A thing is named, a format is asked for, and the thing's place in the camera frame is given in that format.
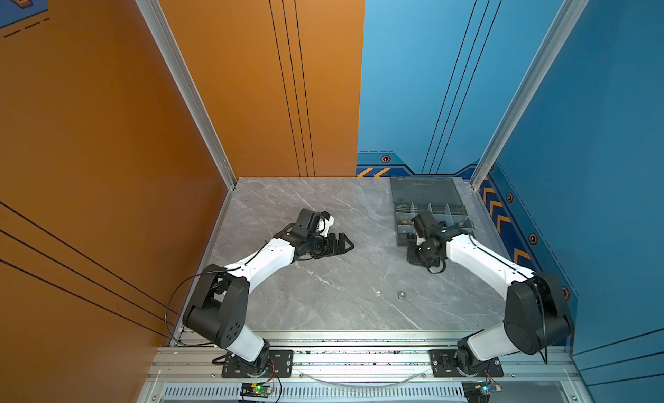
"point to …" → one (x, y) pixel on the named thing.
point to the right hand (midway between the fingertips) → (412, 258)
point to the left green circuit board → (255, 390)
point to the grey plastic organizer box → (444, 196)
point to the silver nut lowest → (401, 295)
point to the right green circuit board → (487, 389)
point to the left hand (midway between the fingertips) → (345, 245)
